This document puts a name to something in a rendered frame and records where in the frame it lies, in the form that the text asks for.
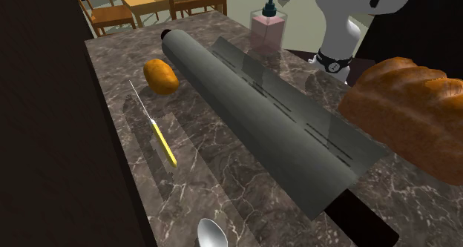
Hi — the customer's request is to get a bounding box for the brown potato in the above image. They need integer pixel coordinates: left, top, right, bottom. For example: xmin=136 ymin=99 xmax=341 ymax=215
xmin=142 ymin=58 xmax=180 ymax=96

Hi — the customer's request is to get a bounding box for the pink soap dispenser bottle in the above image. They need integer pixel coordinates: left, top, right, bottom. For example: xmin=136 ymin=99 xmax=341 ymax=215
xmin=249 ymin=0 xmax=289 ymax=55

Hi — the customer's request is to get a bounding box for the wooden chair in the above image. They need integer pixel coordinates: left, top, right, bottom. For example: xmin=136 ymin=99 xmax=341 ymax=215
xmin=70 ymin=0 xmax=137 ymax=38
xmin=167 ymin=0 xmax=229 ymax=22

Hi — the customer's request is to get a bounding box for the silver spoon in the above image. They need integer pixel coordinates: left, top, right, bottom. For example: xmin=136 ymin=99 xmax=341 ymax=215
xmin=197 ymin=217 xmax=229 ymax=247

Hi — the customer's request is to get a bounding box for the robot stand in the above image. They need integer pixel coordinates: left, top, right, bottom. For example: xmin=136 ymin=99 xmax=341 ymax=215
xmin=285 ymin=47 xmax=379 ymax=87

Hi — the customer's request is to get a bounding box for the wooden dining table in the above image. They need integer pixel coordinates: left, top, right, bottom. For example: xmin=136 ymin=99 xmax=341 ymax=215
xmin=108 ymin=0 xmax=223 ymax=29

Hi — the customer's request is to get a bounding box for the brown bread loaf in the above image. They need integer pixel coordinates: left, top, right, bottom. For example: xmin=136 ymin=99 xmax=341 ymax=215
xmin=337 ymin=56 xmax=463 ymax=187

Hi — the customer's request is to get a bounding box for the yellow handled knife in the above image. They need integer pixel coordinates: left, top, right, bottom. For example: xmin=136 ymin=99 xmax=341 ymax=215
xmin=128 ymin=79 xmax=179 ymax=169

